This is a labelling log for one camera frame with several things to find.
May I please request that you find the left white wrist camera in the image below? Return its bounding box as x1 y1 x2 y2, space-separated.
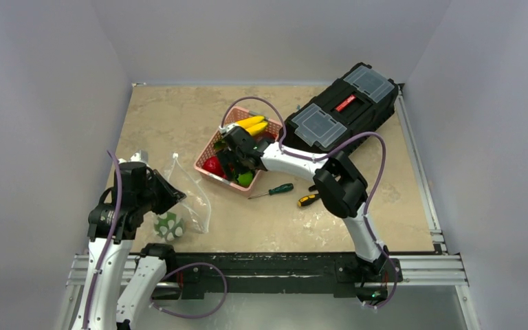
130 150 149 166

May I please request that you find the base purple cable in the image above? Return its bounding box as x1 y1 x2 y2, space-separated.
148 263 228 320

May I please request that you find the clear zip top bag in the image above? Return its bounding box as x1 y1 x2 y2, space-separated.
164 153 212 236

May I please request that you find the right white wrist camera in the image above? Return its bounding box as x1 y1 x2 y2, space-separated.
219 124 236 135

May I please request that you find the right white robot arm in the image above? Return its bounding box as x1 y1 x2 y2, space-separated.
219 124 392 280

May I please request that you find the yellow banana bunch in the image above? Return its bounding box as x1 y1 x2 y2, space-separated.
236 115 269 137

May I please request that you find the green leafy vegetable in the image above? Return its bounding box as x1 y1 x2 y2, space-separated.
213 140 228 152

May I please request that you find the black plastic toolbox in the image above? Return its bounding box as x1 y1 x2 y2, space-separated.
283 63 399 153

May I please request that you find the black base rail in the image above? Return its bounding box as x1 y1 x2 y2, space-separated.
151 252 404 303

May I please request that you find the black yellow screwdriver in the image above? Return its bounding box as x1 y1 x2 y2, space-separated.
297 193 320 208

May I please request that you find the green striped melon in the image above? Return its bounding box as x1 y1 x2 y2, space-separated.
236 170 254 188

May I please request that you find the green bell pepper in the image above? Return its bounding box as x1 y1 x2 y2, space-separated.
153 212 186 242

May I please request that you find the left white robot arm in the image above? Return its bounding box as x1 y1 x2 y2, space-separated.
71 161 185 329

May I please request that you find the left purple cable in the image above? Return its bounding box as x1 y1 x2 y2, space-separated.
81 150 126 330

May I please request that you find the green handled screwdriver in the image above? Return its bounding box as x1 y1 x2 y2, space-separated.
248 183 294 199

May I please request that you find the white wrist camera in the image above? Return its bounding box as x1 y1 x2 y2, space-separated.
219 124 236 135
130 150 149 166

